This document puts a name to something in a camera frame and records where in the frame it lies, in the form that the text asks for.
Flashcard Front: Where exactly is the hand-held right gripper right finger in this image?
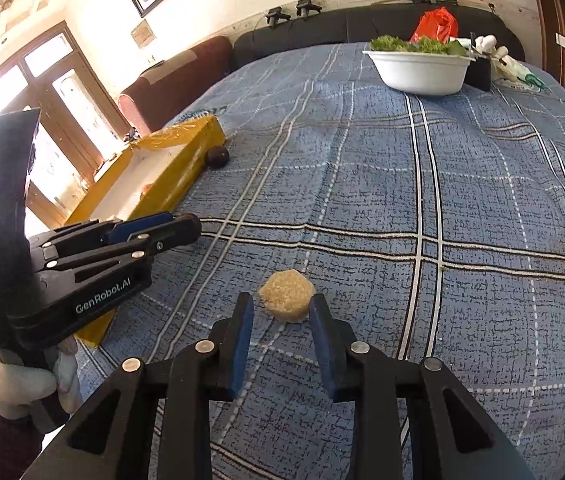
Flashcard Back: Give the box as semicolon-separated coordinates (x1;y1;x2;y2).
309;293;538;480

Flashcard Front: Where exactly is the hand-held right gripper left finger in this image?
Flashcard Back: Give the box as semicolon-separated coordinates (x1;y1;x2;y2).
22;292;256;480

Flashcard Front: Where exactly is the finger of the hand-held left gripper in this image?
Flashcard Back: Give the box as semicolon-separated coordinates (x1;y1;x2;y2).
45;213;202;282
30;211;178;259

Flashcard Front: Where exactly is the yellow taped cardboard box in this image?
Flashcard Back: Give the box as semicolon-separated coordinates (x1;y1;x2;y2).
65;115;226;348

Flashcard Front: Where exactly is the person's left hand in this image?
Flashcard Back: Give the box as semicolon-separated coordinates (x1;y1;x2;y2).
0;335;84;422

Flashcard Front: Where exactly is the dark purple plum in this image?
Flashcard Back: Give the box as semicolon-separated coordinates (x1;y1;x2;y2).
205;146;230;169

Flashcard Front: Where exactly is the wooden framed glass door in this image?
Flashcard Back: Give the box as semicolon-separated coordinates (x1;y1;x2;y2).
0;20;133;271

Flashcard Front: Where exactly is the brown sofa cushion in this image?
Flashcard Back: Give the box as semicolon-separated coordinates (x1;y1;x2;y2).
117;35;236;133

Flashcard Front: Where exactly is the blue plaid blanket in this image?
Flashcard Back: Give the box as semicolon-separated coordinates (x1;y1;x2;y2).
62;42;565;480

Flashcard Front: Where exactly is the black sofa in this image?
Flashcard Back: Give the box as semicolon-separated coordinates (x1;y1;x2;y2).
232;6;526;73

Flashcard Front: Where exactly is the white plastic basin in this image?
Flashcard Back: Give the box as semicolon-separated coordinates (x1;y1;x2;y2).
363;50;476;96

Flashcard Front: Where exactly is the green lettuce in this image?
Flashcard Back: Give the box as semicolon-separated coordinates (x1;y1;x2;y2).
370;35;468;56

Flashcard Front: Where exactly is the small black box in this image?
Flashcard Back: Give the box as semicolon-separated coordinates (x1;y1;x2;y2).
465;55;493;92

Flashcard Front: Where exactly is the red plastic bag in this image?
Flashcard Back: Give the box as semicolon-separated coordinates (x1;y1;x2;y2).
409;6;459;45

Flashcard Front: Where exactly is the white bag with green print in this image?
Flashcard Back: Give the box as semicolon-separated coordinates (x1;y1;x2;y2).
493;57;546;93

